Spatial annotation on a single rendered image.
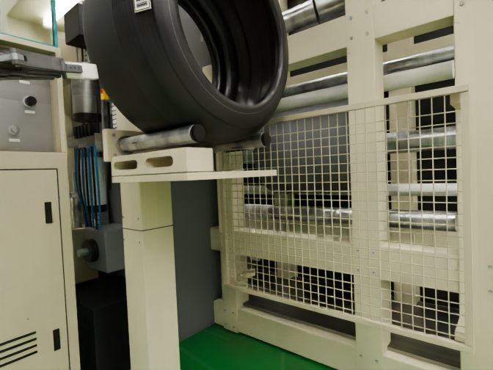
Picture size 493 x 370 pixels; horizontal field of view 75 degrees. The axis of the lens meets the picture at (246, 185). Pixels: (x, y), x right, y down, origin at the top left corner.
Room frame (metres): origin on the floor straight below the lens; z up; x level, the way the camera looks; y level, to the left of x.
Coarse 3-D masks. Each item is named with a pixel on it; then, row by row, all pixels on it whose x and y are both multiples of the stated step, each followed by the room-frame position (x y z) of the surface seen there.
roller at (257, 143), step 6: (264, 132) 0.99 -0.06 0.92; (246, 138) 1.02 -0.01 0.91; (252, 138) 1.00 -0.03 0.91; (258, 138) 0.99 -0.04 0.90; (264, 138) 0.98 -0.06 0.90; (270, 138) 1.00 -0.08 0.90; (216, 144) 1.10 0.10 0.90; (222, 144) 1.09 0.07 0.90; (228, 144) 1.07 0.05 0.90; (234, 144) 1.05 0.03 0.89; (240, 144) 1.04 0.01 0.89; (246, 144) 1.02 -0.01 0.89; (252, 144) 1.01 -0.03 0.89; (258, 144) 0.99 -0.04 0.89; (264, 144) 0.98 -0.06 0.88; (216, 150) 1.12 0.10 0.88; (222, 150) 1.11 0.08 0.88
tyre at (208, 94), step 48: (96, 0) 0.76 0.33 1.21; (192, 0) 1.13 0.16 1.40; (240, 0) 1.12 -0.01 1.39; (96, 48) 0.78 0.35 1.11; (144, 48) 0.70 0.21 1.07; (240, 48) 1.22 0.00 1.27; (144, 96) 0.78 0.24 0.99; (192, 96) 0.76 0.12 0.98; (240, 96) 1.22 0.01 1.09; (192, 144) 0.97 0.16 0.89
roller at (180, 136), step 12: (156, 132) 0.87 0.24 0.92; (168, 132) 0.83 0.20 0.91; (180, 132) 0.79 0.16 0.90; (192, 132) 0.77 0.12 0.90; (204, 132) 0.79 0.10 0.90; (120, 144) 0.98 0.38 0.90; (132, 144) 0.93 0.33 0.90; (144, 144) 0.90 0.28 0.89; (156, 144) 0.86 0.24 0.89; (168, 144) 0.84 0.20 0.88; (180, 144) 0.82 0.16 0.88
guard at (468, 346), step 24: (408, 96) 0.90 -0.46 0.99; (432, 96) 0.86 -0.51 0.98; (288, 120) 1.16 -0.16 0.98; (312, 120) 1.10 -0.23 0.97; (384, 120) 0.95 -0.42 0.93; (408, 120) 0.91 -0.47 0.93; (432, 120) 0.87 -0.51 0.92; (408, 144) 0.91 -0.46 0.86; (432, 144) 0.87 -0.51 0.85; (456, 168) 0.84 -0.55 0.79; (240, 240) 1.33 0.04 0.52; (384, 240) 0.96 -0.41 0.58; (240, 264) 1.33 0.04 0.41; (288, 264) 1.18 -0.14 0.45; (240, 288) 1.33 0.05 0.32; (264, 288) 1.26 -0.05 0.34; (360, 288) 1.00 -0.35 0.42; (432, 288) 0.88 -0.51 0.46; (336, 312) 1.05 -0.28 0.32; (360, 312) 1.01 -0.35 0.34; (408, 336) 0.91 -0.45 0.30; (432, 336) 0.87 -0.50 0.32; (456, 336) 0.84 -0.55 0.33
